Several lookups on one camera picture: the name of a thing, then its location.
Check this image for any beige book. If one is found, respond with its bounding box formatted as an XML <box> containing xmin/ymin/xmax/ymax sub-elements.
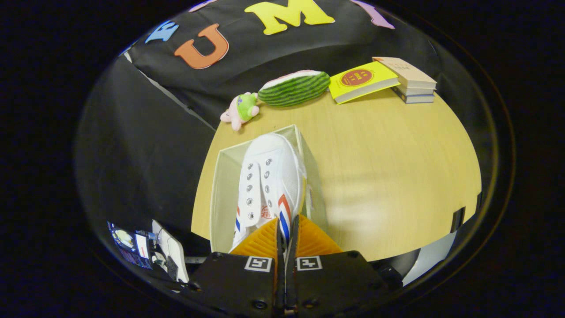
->
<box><xmin>372</xmin><ymin>57</ymin><xmax>437</xmax><ymax>90</ymax></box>

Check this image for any white striped shoe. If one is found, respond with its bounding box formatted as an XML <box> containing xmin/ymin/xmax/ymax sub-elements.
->
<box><xmin>230</xmin><ymin>132</ymin><xmax>307</xmax><ymax>253</ymax></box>

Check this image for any yellow book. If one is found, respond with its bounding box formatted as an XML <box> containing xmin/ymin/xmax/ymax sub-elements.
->
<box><xmin>328</xmin><ymin>61</ymin><xmax>401</xmax><ymax>105</ymax></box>

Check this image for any grey book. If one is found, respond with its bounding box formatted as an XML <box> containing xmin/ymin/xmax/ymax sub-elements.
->
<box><xmin>392</xmin><ymin>88</ymin><xmax>435</xmax><ymax>104</ymax></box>

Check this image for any black keyboard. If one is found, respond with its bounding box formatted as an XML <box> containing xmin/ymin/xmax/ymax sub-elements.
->
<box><xmin>164</xmin><ymin>252</ymin><xmax>180</xmax><ymax>281</ymax></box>

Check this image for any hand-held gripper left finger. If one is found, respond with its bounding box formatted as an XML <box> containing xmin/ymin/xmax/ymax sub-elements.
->
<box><xmin>186</xmin><ymin>217</ymin><xmax>286</xmax><ymax>318</ymax></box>

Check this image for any white book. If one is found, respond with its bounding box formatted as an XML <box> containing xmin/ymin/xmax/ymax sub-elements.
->
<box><xmin>395</xmin><ymin>84</ymin><xmax>437</xmax><ymax>96</ymax></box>

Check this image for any pink green plush toy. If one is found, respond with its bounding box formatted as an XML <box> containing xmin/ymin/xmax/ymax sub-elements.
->
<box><xmin>220</xmin><ymin>92</ymin><xmax>260</xmax><ymax>131</ymax></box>

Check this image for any translucent white storage box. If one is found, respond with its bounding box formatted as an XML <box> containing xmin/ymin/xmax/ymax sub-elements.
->
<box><xmin>210</xmin><ymin>125</ymin><xmax>329</xmax><ymax>253</ymax></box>

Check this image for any white side desk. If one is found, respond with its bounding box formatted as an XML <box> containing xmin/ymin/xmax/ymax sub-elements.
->
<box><xmin>150</xmin><ymin>220</ymin><xmax>190</xmax><ymax>283</ymax></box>

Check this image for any watermelon slice plush toy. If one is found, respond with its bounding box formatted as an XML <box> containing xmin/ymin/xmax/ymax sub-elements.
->
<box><xmin>258</xmin><ymin>70</ymin><xmax>331</xmax><ymax>108</ymax></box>

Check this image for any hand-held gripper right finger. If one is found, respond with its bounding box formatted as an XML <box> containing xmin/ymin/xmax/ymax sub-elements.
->
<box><xmin>285</xmin><ymin>215</ymin><xmax>390</xmax><ymax>318</ymax></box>

